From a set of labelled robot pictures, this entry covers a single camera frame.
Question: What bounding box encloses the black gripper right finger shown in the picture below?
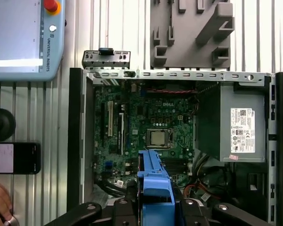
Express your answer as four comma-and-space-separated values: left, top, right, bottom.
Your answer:
175, 187, 274, 226

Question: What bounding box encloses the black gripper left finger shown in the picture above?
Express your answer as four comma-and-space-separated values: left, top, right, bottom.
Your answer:
43, 181, 141, 226

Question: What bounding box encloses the hard disk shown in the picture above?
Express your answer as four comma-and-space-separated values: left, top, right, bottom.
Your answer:
136, 149, 177, 226

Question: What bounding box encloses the black RAM slot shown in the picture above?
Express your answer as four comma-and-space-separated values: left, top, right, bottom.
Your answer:
165, 165, 194, 174
161, 158, 194, 165

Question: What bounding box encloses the black open PC case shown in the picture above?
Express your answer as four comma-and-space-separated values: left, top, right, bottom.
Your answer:
67, 67, 283, 226

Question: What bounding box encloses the CPU socket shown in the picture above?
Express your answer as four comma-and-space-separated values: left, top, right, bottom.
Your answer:
144, 128, 175, 151

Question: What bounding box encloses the silver CPU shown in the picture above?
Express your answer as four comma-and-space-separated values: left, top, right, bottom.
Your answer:
150, 130, 167, 147

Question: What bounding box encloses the black smartphone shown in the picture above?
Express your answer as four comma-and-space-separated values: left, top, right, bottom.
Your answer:
0, 142, 42, 175

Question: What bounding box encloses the black expansion slot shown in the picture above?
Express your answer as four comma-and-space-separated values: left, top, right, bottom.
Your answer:
100, 101, 106, 139

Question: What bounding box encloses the white expansion slot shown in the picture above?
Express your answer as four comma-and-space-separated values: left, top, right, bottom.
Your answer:
108, 100, 114, 137

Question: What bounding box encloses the green motherboard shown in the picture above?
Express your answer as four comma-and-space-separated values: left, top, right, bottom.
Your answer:
93, 80, 197, 189

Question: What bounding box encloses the round black knob controller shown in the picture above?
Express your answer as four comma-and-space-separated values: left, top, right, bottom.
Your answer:
0, 108, 17, 142

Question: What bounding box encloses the grey power supply unit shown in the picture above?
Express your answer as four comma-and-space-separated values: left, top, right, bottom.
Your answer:
195, 81, 267, 163

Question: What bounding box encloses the pale blue teach pendant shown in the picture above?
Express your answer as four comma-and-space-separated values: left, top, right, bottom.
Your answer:
0, 0, 66, 82

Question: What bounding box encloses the grey parts rack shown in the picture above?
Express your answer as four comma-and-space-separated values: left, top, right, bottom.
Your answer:
150, 0, 235, 71

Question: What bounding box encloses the black cable bundle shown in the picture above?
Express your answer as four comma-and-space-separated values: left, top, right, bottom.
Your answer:
100, 178, 133, 198

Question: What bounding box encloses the metal expansion bracket latch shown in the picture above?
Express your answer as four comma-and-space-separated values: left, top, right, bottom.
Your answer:
82, 48, 132, 71

